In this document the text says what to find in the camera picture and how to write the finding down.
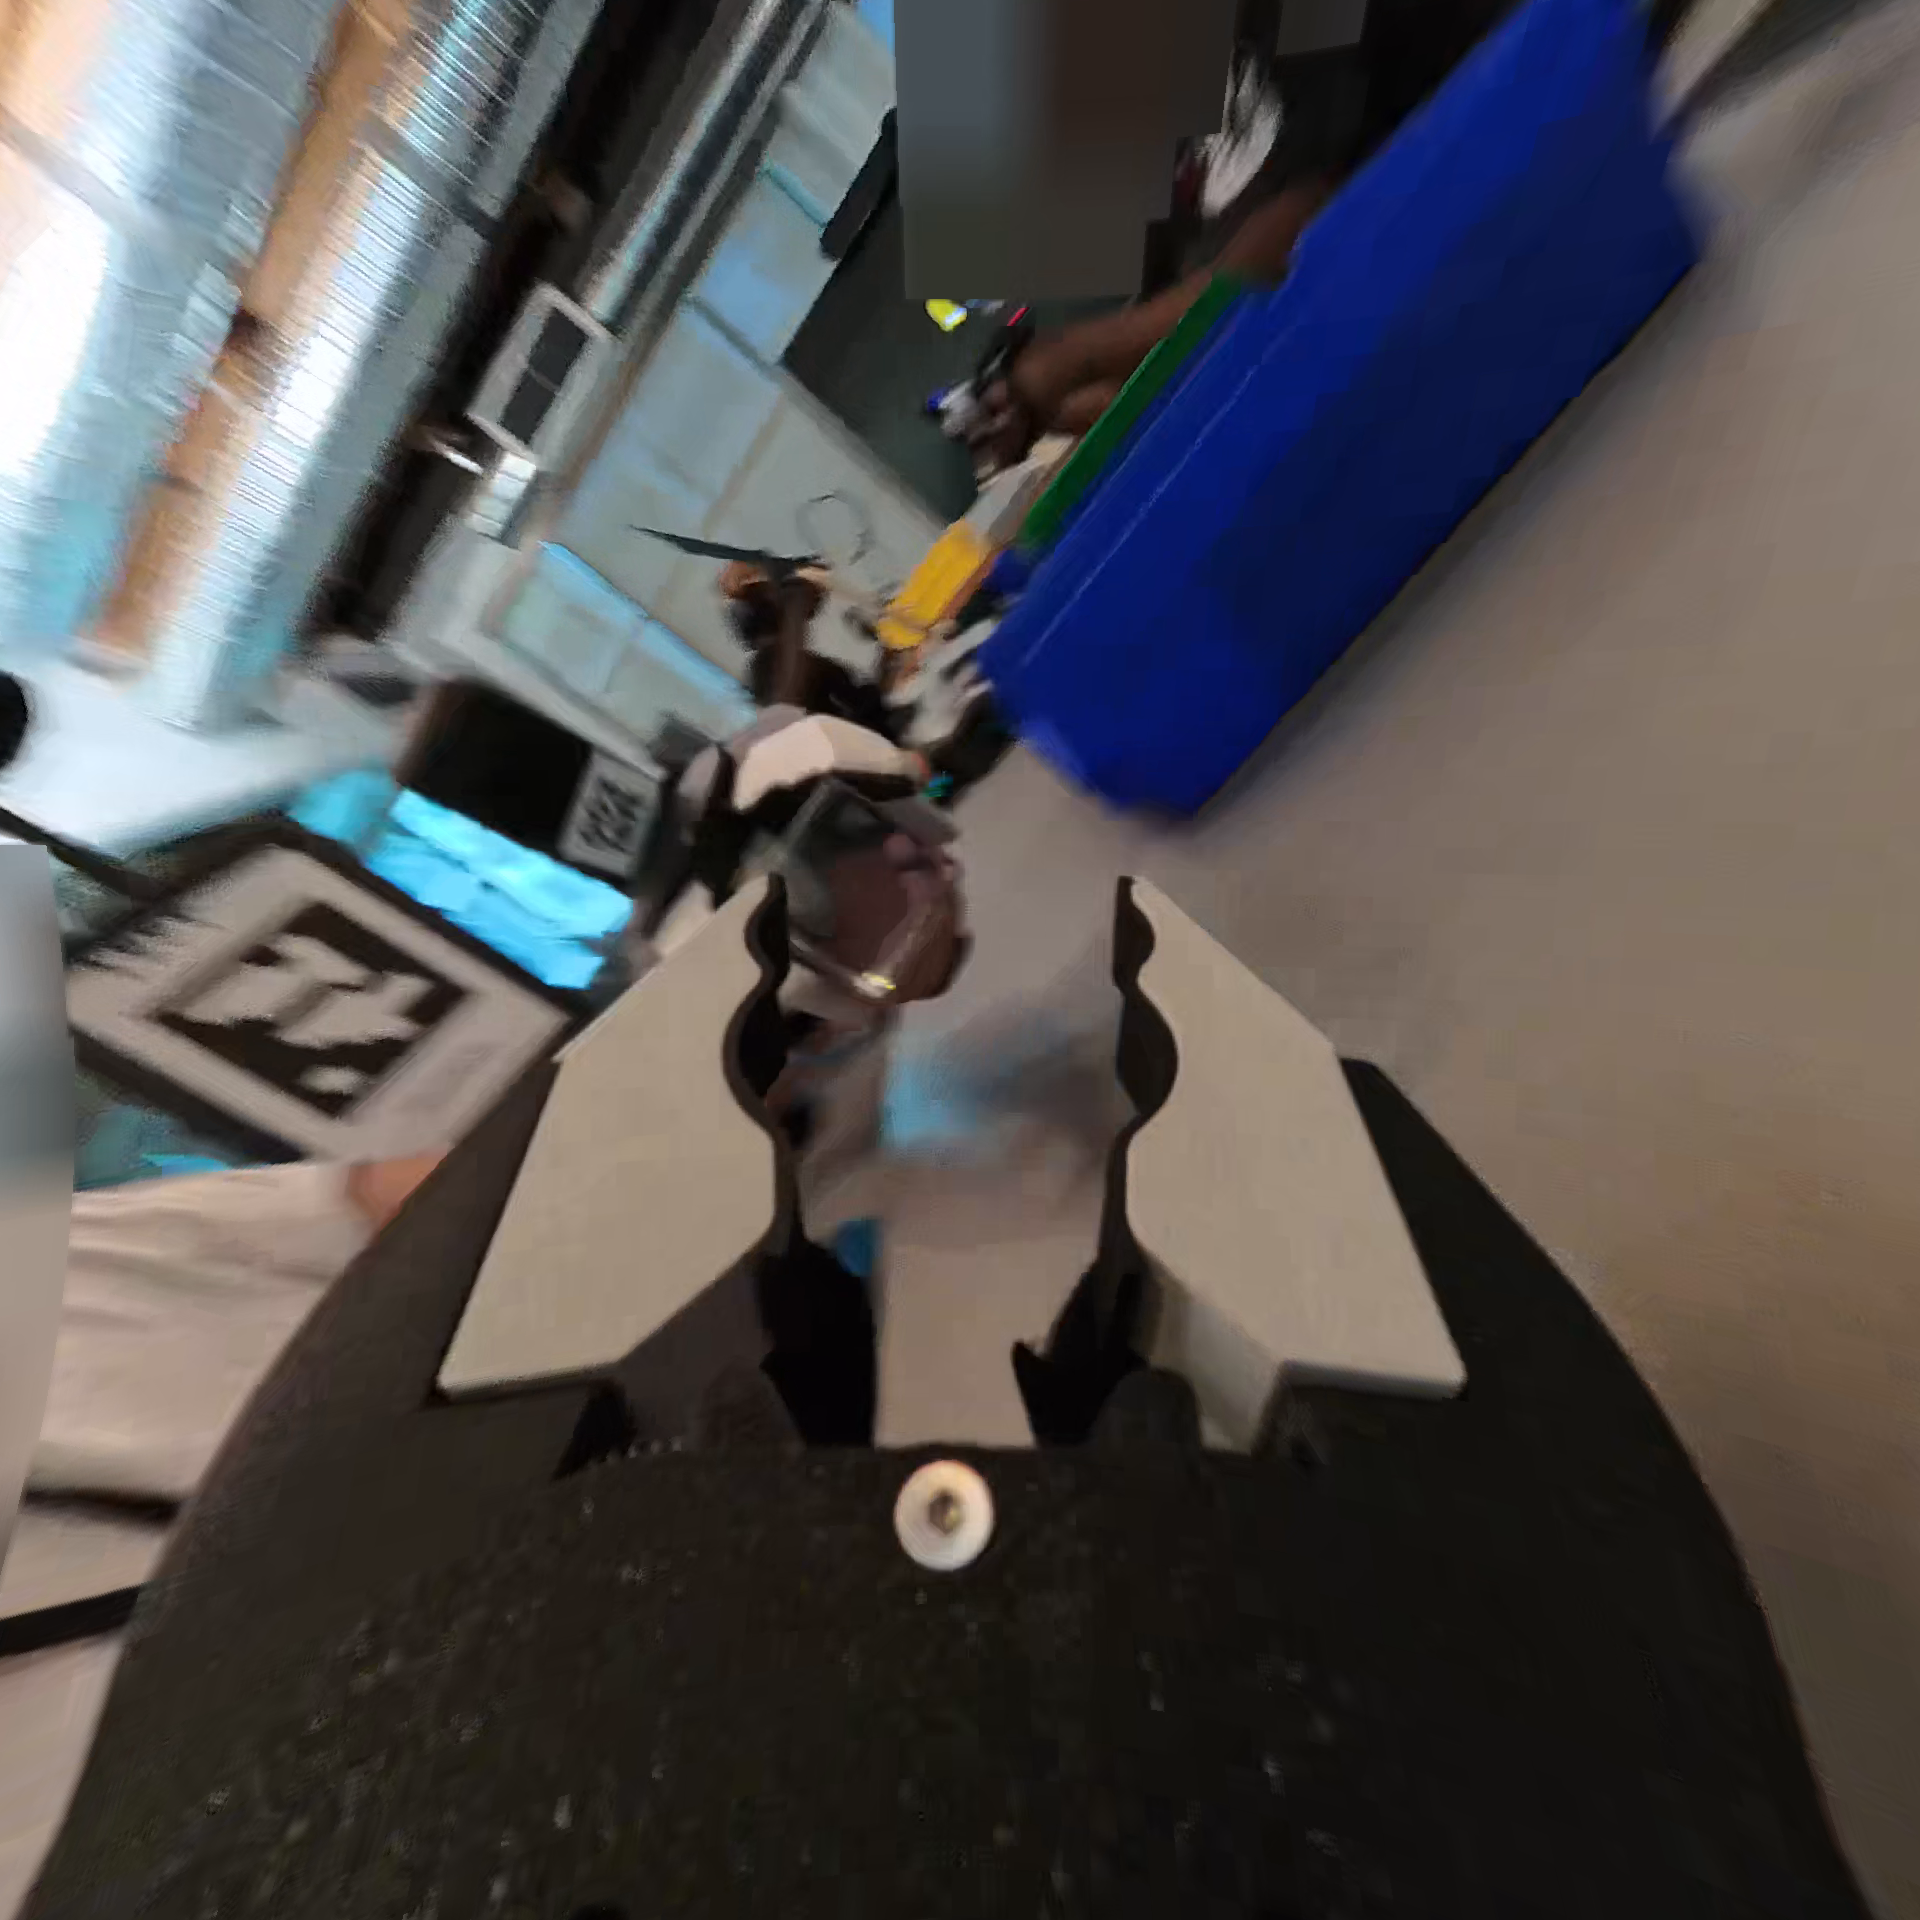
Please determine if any printed marker sign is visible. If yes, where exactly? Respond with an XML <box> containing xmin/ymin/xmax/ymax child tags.
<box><xmin>65</xmin><ymin>817</ymin><xmax>585</xmax><ymax>1169</ymax></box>

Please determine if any green bin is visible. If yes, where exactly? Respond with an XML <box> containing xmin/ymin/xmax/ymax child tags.
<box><xmin>1025</xmin><ymin>275</ymin><xmax>1251</xmax><ymax>553</ymax></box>

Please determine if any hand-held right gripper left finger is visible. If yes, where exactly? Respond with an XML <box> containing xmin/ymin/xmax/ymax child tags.
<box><xmin>435</xmin><ymin>873</ymin><xmax>877</xmax><ymax>1450</ymax></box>

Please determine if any black lanyard strap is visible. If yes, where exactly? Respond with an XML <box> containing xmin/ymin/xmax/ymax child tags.
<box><xmin>0</xmin><ymin>1586</ymin><xmax>144</xmax><ymax>1659</ymax></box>

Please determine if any blue plastic storage bin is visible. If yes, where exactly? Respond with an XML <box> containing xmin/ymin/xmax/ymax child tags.
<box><xmin>977</xmin><ymin>0</ymin><xmax>1709</xmax><ymax>825</ymax></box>

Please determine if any person's left hand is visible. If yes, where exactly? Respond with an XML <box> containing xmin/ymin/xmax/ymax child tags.
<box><xmin>824</xmin><ymin>832</ymin><xmax>974</xmax><ymax>1003</ymax></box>

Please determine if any clear plastic block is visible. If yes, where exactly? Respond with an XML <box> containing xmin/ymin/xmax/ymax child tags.
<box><xmin>773</xmin><ymin>780</ymin><xmax>970</xmax><ymax>998</ymax></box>

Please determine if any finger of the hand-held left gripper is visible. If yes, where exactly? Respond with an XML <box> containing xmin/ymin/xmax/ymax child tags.
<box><xmin>731</xmin><ymin>708</ymin><xmax>929</xmax><ymax>804</ymax></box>

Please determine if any yellow box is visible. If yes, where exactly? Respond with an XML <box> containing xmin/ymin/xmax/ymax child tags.
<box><xmin>873</xmin><ymin>521</ymin><xmax>1005</xmax><ymax>654</ymax></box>

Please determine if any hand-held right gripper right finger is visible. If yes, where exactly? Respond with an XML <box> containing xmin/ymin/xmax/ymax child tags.
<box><xmin>1009</xmin><ymin>873</ymin><xmax>1470</xmax><ymax>1453</ymax></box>

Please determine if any blue office chair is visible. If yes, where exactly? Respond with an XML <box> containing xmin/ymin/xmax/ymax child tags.
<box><xmin>833</xmin><ymin>1019</ymin><xmax>1120</xmax><ymax>1278</ymax></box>

